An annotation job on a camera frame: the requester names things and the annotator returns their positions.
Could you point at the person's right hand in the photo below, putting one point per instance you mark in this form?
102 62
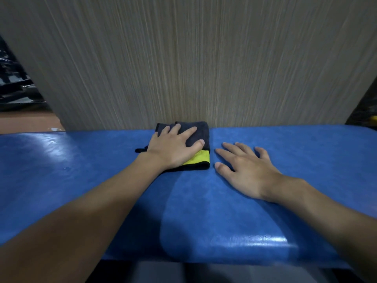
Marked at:
250 173

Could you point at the person's left hand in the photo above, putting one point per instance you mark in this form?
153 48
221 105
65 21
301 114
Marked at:
169 150

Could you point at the person's right thumb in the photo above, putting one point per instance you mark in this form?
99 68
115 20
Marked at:
224 171

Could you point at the person's right middle finger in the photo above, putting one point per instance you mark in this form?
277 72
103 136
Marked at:
235 149

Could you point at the person's left little finger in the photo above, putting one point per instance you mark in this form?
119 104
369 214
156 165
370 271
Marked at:
154 137

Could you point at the person's right little finger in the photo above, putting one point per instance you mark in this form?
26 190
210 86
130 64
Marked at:
262 153

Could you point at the person's left middle finger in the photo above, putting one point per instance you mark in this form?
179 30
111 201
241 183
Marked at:
175 129

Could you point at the person's left thumb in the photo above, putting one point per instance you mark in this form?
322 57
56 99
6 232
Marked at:
196 147

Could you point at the grey and yellow microfibre cloth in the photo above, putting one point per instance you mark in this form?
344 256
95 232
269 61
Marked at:
201 133

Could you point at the person's left forearm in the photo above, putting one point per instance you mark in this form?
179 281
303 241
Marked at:
79 215

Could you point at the person's right forearm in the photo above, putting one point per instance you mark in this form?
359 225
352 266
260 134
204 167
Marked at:
327 212

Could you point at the wood grain panel board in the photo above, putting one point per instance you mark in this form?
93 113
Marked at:
188 61

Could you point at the blue padded bench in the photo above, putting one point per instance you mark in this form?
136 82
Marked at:
88 162

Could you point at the yellow object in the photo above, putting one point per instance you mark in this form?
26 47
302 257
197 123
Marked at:
373 119

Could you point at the black metal rack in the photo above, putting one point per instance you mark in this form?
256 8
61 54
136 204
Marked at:
16 85

